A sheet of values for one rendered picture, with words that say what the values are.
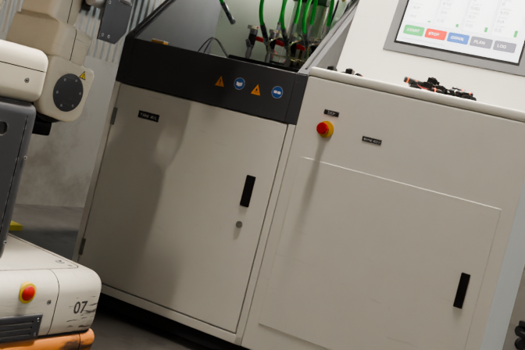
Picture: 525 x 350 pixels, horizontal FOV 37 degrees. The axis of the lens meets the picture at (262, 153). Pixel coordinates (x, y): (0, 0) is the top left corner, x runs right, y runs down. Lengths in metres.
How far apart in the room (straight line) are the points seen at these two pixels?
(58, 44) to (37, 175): 2.53
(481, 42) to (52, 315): 1.53
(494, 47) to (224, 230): 1.04
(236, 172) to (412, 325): 0.72
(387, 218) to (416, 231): 0.10
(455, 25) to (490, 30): 0.11
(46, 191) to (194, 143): 2.19
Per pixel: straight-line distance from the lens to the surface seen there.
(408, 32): 2.65
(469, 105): 2.30
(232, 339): 2.54
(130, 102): 2.72
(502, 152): 2.28
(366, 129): 2.36
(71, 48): 2.15
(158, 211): 2.64
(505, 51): 2.58
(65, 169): 4.72
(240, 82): 2.53
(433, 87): 2.43
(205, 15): 3.14
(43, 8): 2.17
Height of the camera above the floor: 0.78
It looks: 2 degrees down
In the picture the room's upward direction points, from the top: 14 degrees clockwise
